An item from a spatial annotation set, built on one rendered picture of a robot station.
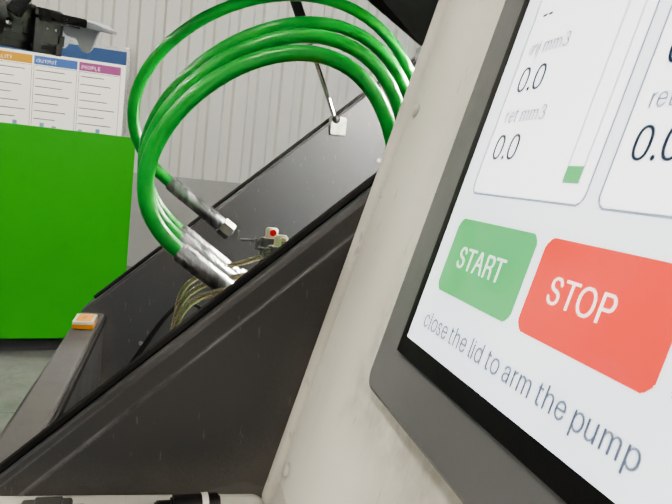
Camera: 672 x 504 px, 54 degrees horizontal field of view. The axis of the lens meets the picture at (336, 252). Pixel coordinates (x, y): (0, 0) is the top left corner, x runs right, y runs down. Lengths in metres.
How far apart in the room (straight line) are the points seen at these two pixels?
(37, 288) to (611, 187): 4.01
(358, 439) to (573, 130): 0.19
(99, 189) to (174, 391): 3.63
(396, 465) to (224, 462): 0.23
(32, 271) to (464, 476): 3.95
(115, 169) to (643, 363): 3.97
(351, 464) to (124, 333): 0.84
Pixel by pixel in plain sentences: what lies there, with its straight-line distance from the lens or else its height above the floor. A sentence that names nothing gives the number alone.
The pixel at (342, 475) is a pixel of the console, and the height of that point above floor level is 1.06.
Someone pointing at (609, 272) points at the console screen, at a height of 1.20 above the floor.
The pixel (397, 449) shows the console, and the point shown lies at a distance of 0.31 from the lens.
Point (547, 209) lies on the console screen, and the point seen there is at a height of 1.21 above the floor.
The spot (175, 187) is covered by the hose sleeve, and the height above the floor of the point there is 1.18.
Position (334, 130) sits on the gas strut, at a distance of 1.15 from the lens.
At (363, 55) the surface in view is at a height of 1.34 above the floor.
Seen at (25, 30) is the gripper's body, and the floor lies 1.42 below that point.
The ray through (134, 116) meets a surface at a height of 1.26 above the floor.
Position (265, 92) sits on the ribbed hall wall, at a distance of 7.43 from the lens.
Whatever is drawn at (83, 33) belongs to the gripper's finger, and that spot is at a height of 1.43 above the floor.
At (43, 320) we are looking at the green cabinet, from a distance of 4.20.
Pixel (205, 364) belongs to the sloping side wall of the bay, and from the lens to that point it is 0.49.
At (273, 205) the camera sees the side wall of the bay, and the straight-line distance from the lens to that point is 1.14.
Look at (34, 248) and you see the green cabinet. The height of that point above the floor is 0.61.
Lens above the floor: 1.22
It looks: 7 degrees down
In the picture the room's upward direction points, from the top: 6 degrees clockwise
